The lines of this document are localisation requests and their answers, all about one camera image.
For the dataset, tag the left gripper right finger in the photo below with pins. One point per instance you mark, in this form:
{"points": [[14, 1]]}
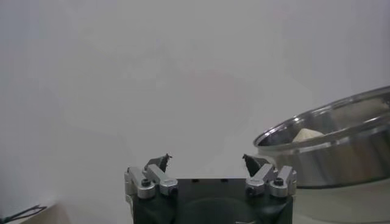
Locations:
{"points": [[274, 182]]}

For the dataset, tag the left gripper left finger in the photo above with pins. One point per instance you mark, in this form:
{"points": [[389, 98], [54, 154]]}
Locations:
{"points": [[146, 182]]}

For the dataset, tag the stainless steel steamer basket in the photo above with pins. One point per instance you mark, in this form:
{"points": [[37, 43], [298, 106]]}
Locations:
{"points": [[335, 158]]}

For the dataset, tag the white steamed baozi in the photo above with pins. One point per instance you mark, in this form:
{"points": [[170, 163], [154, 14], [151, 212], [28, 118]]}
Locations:
{"points": [[306, 135]]}

